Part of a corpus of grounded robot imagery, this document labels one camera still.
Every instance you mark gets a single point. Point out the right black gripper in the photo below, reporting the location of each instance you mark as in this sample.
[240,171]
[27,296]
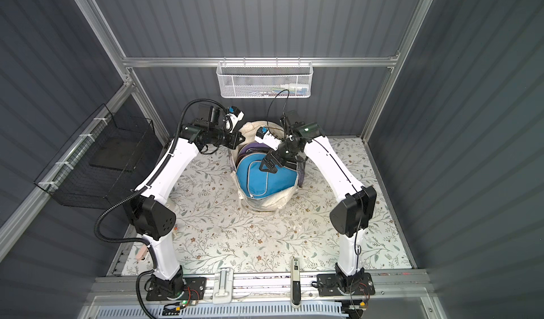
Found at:
[274,158]

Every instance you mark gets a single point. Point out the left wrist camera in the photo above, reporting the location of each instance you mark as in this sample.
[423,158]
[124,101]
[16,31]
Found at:
[235,115]

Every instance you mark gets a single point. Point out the white vented floor panel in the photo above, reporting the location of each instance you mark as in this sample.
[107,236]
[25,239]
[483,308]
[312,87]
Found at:
[275,309]

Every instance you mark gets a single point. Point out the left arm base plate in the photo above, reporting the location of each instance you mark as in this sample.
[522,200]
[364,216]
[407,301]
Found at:
[180,289]

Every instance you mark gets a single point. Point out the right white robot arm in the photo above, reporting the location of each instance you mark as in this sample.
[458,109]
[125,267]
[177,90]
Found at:
[355,201]

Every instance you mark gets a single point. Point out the black white handheld device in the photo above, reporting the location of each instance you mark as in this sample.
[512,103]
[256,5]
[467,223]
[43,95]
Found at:
[295,286]

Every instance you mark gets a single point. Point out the blue paddle case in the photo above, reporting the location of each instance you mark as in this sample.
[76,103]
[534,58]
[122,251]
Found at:
[256,184]

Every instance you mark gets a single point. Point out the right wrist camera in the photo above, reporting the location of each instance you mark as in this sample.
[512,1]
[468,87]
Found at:
[264,136]

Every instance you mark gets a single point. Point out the white wire wall basket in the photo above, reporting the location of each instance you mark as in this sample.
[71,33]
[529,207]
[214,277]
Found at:
[264,82]

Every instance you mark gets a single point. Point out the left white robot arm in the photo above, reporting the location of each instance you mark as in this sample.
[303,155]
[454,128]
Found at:
[148,212]

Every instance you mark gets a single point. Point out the cream canvas tote bag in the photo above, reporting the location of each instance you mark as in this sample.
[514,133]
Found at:
[275,201]

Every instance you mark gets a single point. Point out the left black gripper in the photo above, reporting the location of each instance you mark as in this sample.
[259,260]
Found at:
[234,139]

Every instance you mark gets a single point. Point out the black wire side basket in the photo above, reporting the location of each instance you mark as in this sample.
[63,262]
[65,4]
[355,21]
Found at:
[105,164]

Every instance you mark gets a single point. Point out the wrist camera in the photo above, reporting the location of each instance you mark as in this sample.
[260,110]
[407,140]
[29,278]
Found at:
[235,115]
[264,136]

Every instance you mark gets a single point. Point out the white bracket on rail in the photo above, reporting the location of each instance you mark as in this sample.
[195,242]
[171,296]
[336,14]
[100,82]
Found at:
[223,286]

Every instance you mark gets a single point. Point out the purple pouch in bag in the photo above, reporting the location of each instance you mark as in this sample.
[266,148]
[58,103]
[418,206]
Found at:
[253,147]

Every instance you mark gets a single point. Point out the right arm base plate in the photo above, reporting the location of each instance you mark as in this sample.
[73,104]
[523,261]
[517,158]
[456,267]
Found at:
[335,285]

